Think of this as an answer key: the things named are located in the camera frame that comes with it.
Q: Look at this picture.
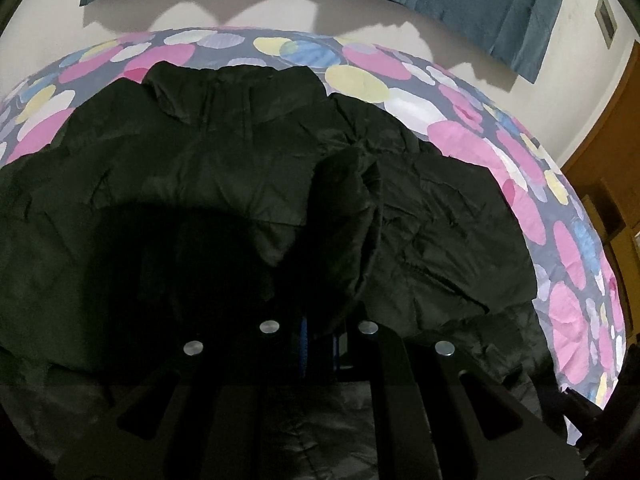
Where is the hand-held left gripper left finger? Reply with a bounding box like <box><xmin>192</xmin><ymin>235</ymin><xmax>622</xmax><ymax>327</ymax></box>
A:
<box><xmin>54</xmin><ymin>316</ymin><xmax>314</xmax><ymax>480</ymax></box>

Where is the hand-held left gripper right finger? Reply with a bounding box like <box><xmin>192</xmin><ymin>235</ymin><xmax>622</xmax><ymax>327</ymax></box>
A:
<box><xmin>330</xmin><ymin>319</ymin><xmax>587</xmax><ymax>480</ymax></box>

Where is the black padded jacket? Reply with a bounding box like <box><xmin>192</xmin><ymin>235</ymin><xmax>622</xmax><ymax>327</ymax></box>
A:
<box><xmin>0</xmin><ymin>60</ymin><xmax>568</xmax><ymax>480</ymax></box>

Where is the polka dot bed sheet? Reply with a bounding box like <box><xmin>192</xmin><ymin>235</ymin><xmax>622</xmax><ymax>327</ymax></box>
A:
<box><xmin>0</xmin><ymin>27</ymin><xmax>628</xmax><ymax>448</ymax></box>

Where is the wooden door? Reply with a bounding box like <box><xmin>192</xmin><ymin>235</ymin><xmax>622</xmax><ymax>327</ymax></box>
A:
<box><xmin>560</xmin><ymin>42</ymin><xmax>640</xmax><ymax>341</ymax></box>

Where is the small framed wall picture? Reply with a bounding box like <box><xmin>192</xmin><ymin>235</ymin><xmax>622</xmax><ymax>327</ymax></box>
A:
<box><xmin>594</xmin><ymin>0</ymin><xmax>619</xmax><ymax>50</ymax></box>

